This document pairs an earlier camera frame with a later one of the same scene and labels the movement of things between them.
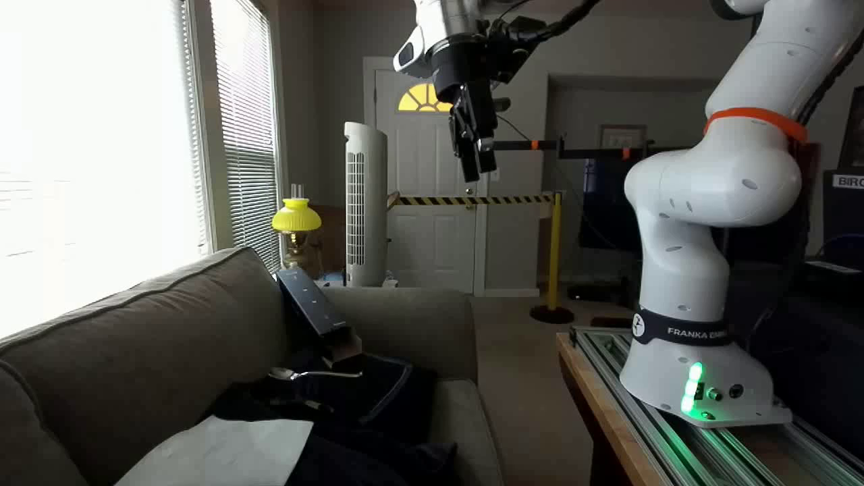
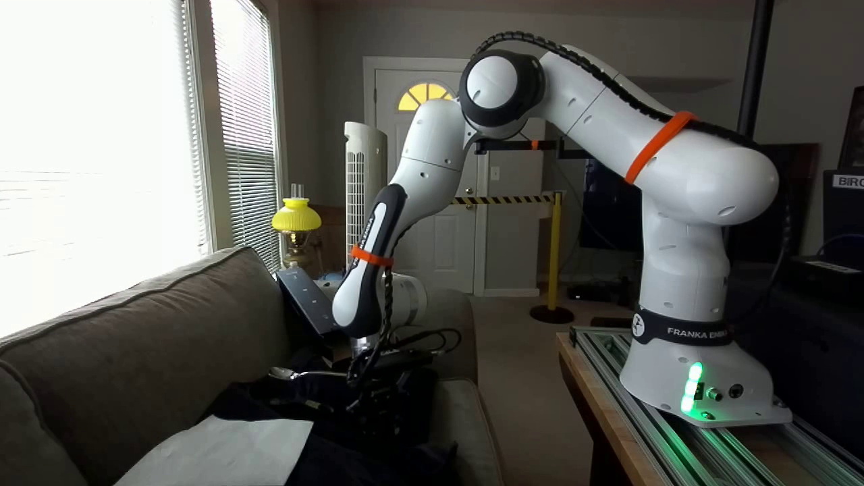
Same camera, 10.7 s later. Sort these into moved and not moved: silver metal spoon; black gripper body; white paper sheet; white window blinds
Moved: black gripper body
Not moved: white paper sheet; white window blinds; silver metal spoon
